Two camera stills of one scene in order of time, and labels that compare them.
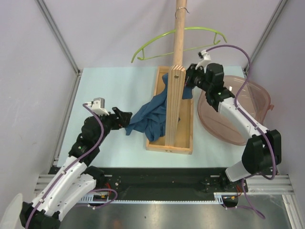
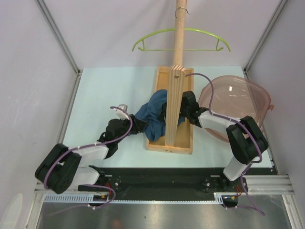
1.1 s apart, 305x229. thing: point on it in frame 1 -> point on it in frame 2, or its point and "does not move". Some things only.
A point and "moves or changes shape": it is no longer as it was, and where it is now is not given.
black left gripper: [124, 118] -> [137, 125]
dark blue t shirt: [152, 117] moves or changes shape
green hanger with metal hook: [142, 46] -> [214, 36]
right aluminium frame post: [246, 69] does not move
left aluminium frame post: [63, 42] does not move
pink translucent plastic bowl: [252, 98] does not move
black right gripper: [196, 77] -> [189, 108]
